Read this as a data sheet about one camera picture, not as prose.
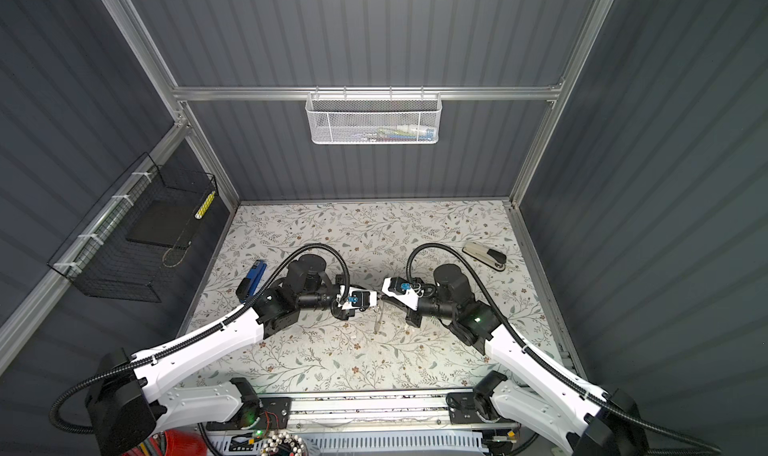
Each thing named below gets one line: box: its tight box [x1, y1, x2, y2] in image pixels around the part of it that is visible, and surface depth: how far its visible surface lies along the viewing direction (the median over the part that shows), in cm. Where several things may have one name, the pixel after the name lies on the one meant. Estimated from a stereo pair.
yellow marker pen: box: [194, 190, 216, 220], surface depth 83 cm
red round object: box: [164, 429, 208, 456], surface depth 70 cm
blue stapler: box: [236, 259, 267, 304], surface depth 97 cm
